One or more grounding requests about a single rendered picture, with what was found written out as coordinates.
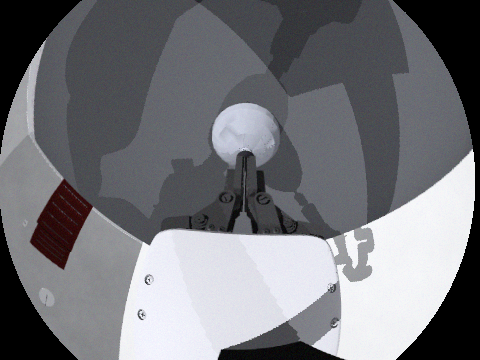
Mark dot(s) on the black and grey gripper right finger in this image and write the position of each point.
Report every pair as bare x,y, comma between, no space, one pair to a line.
260,207

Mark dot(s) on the grey desk bell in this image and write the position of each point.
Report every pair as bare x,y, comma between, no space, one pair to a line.
246,129

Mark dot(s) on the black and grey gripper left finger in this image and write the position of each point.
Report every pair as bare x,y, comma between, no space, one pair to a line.
221,214

